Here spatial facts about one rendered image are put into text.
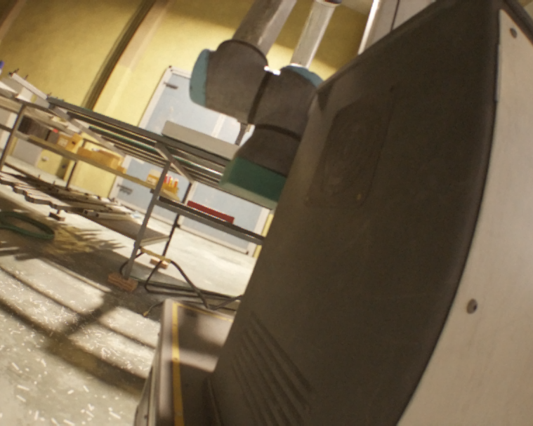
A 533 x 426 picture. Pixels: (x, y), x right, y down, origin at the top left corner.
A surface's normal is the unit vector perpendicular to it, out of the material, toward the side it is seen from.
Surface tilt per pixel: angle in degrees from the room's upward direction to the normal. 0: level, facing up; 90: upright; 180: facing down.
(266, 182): 90
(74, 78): 90
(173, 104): 90
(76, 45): 90
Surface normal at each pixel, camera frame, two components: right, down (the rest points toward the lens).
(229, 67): 0.14, -0.20
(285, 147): 0.30, -0.32
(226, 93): -0.14, 0.51
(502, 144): 0.28, 0.03
